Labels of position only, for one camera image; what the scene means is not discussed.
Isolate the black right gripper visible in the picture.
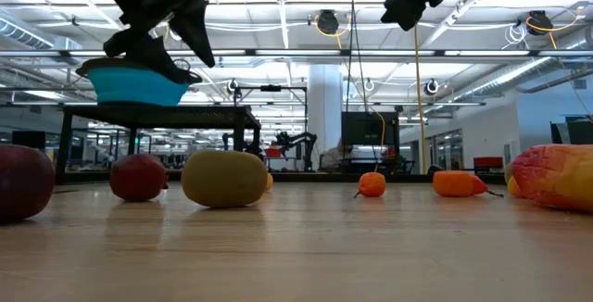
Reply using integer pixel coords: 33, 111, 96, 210
380, 0, 427, 32

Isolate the blue grey collapsible colander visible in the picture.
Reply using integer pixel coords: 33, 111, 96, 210
76, 57, 204, 107

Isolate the dark red pomegranate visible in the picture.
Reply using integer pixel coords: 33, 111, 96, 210
0, 144, 57, 224
109, 153, 169, 203

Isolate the brown green kiwi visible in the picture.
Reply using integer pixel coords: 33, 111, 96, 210
181, 149, 269, 209

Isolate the small round orange fruit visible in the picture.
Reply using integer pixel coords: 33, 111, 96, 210
432, 170, 474, 197

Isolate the red orange mango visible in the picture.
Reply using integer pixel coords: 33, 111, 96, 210
511, 144, 593, 214

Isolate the black perforated metal shelf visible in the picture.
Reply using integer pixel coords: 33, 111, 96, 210
55, 104, 262, 187

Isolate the white square pillar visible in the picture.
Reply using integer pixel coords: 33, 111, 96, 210
308, 64, 345, 155

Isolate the person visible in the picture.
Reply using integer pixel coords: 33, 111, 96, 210
319, 140, 353, 173

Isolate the small black monitor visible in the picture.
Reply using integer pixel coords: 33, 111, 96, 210
11, 130, 47, 150

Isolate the red box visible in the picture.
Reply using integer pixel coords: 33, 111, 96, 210
473, 156, 505, 170

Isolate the small orange pepper middle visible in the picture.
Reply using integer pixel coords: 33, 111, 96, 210
354, 171, 387, 199

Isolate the black framed screen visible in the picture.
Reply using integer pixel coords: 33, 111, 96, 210
549, 115, 593, 145

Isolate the black ceiling cable reel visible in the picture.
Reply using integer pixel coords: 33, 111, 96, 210
526, 9, 555, 37
317, 8, 340, 35

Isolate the black distant station frame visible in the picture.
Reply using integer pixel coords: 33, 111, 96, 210
233, 83, 309, 173

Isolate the thick yellow hanging cable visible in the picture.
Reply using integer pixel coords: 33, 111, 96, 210
411, 22, 431, 175

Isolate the black wall monitor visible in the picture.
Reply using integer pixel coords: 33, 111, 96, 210
341, 110, 400, 146

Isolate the thin yellow hanging cable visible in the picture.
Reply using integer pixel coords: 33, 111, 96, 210
370, 107, 387, 173

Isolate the black metal table frame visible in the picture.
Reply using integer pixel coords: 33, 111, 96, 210
0, 170, 515, 192

